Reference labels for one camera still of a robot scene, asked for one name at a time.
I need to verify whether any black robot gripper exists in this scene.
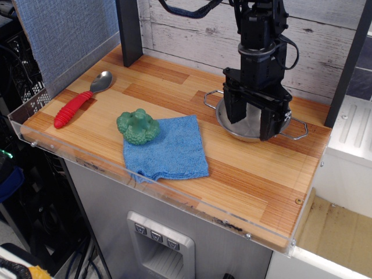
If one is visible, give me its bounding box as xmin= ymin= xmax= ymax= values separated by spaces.
xmin=223 ymin=49 xmax=292 ymax=141

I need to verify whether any stainless steel mixing bowl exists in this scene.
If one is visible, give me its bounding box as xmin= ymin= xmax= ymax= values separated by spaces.
xmin=203 ymin=88 xmax=309 ymax=144

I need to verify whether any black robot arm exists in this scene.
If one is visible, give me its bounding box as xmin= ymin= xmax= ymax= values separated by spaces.
xmin=223 ymin=1 xmax=292 ymax=141

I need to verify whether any blue folded cloth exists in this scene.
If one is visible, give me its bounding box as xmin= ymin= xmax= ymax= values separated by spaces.
xmin=123 ymin=115 xmax=209 ymax=183

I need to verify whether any green toy broccoli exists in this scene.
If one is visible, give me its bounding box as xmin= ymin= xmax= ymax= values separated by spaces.
xmin=116 ymin=108 xmax=160 ymax=145

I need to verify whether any white toy sink counter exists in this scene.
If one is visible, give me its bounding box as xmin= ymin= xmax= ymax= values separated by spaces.
xmin=267 ymin=96 xmax=371 ymax=278

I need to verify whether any silver toy fridge cabinet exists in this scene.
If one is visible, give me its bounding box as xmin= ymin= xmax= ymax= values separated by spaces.
xmin=66 ymin=162 xmax=272 ymax=278

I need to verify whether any grey water dispenser panel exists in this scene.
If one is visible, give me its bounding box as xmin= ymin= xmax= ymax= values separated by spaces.
xmin=127 ymin=211 xmax=196 ymax=278

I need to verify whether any blue fabric panel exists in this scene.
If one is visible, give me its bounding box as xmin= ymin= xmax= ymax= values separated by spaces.
xmin=13 ymin=0 xmax=120 ymax=98

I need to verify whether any black plastic crate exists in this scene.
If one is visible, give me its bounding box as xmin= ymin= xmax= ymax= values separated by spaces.
xmin=1 ymin=31 xmax=45 ymax=103

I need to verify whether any yellow object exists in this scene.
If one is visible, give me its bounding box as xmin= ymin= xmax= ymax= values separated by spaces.
xmin=26 ymin=266 xmax=52 ymax=279

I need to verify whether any blue braided cable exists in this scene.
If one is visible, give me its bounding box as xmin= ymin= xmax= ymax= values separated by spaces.
xmin=158 ymin=0 xmax=223 ymax=20

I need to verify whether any black right vertical post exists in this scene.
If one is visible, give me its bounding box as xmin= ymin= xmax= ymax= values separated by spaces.
xmin=324 ymin=0 xmax=371 ymax=128

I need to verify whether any black vertical post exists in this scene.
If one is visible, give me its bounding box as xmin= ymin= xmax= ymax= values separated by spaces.
xmin=116 ymin=0 xmax=143 ymax=67
xmin=324 ymin=0 xmax=371 ymax=128

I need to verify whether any red handled metal spoon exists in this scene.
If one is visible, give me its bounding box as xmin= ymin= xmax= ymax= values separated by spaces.
xmin=53 ymin=71 xmax=113 ymax=128

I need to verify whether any black left vertical post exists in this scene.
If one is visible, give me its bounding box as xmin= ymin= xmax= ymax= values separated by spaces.
xmin=116 ymin=0 xmax=143 ymax=67

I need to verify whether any clear acrylic guard rail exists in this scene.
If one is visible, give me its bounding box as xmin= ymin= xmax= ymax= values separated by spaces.
xmin=9 ymin=46 xmax=331 ymax=255

